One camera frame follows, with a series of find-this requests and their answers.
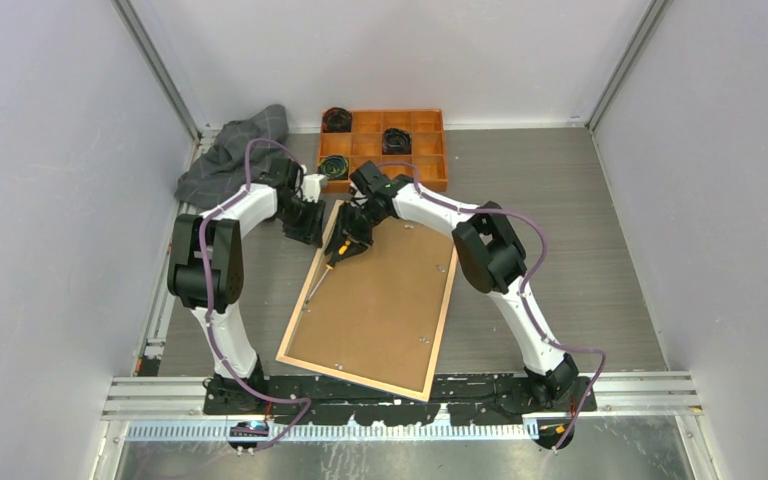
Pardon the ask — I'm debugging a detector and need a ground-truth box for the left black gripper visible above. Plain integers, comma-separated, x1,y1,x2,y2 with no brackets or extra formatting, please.
277,196,326,249

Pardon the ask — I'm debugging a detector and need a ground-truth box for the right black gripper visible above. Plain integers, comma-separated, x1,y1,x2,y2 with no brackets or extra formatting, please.
325,202,387,263

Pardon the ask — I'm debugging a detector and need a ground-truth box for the black yellow screwdriver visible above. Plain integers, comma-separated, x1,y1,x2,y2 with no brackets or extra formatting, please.
304,240,352,305

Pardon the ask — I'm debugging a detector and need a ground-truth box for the blue picture frame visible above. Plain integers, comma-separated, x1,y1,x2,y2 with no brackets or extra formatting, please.
276,218,458,401

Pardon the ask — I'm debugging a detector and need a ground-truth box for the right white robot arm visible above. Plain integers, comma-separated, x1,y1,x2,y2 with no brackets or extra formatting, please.
324,161,579,411

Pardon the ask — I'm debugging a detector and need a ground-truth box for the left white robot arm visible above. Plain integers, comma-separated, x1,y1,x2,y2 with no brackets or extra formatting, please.
167,159,328,414

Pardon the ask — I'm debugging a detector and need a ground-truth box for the green black tape roll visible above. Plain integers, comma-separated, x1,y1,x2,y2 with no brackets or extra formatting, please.
318,154,350,181

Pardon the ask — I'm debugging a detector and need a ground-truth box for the orange compartment tray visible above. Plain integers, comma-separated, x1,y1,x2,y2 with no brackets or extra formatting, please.
315,107,449,193

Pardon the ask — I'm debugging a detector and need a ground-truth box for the black tape roll centre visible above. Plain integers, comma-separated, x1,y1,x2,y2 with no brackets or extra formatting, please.
381,128,413,155

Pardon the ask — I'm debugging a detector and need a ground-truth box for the grey checked cloth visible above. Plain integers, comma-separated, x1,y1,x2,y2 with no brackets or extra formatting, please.
173,104,289,209

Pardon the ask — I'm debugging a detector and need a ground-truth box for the black tape roll top left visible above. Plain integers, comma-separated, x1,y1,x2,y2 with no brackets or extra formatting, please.
321,107,353,133

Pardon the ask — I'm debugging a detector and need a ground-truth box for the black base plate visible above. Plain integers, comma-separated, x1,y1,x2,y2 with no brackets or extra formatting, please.
201,374,589,427

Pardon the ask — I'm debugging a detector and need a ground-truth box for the aluminium left rail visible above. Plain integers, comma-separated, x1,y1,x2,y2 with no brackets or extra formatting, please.
133,129,216,376

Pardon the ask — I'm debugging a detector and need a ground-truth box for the aluminium rail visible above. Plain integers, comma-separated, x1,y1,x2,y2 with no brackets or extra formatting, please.
102,371,703,442
133,129,216,376

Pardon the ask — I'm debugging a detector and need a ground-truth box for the aluminium front rail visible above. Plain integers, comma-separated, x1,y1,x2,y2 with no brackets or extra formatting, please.
102,371,703,442

